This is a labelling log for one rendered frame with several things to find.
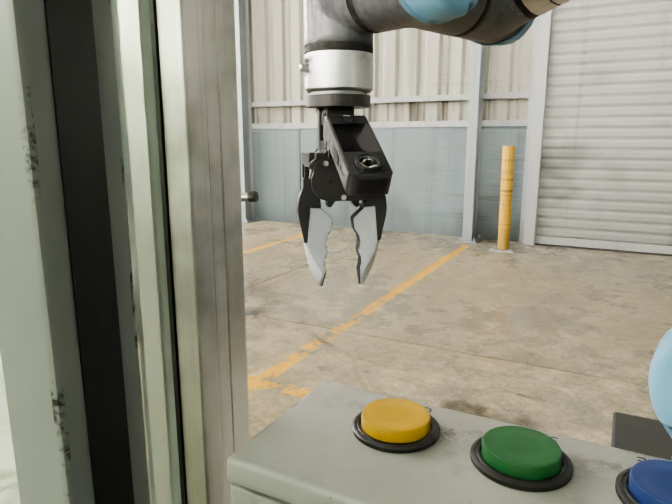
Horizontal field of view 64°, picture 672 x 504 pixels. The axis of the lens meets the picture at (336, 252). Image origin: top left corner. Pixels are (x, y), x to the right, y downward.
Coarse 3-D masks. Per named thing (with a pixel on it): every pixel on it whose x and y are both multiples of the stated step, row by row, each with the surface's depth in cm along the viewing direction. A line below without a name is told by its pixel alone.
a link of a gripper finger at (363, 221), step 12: (360, 204) 62; (360, 216) 61; (372, 216) 61; (360, 228) 61; (372, 228) 61; (360, 240) 61; (372, 240) 62; (360, 252) 62; (372, 252) 62; (360, 264) 62; (372, 264) 63; (360, 276) 63
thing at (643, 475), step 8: (640, 464) 26; (648, 464) 26; (656, 464) 26; (664, 464) 26; (632, 472) 26; (640, 472) 26; (648, 472) 26; (656, 472) 26; (664, 472) 26; (632, 480) 25; (640, 480) 25; (648, 480) 25; (656, 480) 25; (664, 480) 25; (632, 488) 25; (640, 488) 25; (648, 488) 25; (656, 488) 25; (664, 488) 25; (640, 496) 25; (648, 496) 24; (656, 496) 24; (664, 496) 24
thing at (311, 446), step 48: (336, 384) 37; (288, 432) 31; (336, 432) 31; (480, 432) 31; (240, 480) 29; (288, 480) 27; (336, 480) 27; (384, 480) 27; (432, 480) 27; (480, 480) 27; (576, 480) 27
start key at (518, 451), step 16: (496, 432) 29; (512, 432) 29; (528, 432) 29; (496, 448) 28; (512, 448) 28; (528, 448) 28; (544, 448) 28; (560, 448) 28; (496, 464) 27; (512, 464) 27; (528, 464) 26; (544, 464) 26; (560, 464) 27
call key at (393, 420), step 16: (384, 400) 33; (400, 400) 33; (368, 416) 31; (384, 416) 31; (400, 416) 31; (416, 416) 31; (368, 432) 30; (384, 432) 30; (400, 432) 30; (416, 432) 30
